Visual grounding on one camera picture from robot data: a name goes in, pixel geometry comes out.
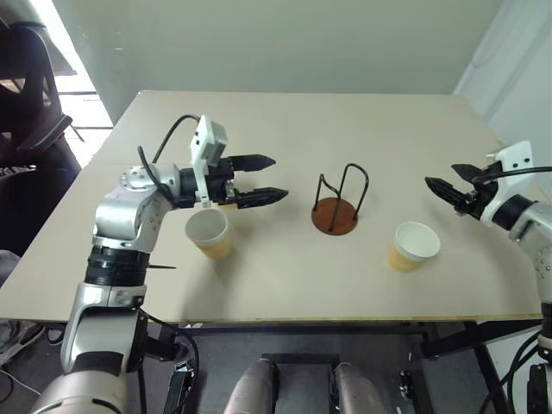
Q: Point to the black office chair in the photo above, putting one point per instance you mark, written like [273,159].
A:
[34,142]

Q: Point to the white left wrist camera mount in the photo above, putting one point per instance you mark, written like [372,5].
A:
[209,138]

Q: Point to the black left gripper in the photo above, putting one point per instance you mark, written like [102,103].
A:
[222,181]

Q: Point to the black metal table frame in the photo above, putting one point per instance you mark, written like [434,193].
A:
[453,345]

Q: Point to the yellow paper cup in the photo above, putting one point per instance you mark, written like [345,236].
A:
[405,259]
[215,246]

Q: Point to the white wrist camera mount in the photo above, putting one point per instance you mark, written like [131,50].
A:
[209,138]
[513,172]

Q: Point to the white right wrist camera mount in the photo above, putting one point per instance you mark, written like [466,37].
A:
[513,172]

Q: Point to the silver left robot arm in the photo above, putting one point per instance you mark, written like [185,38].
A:
[125,215]

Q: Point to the dark rounded metallic shape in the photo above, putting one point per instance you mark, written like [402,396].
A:
[358,388]
[254,388]

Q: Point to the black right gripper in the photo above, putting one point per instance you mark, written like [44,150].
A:
[478,200]

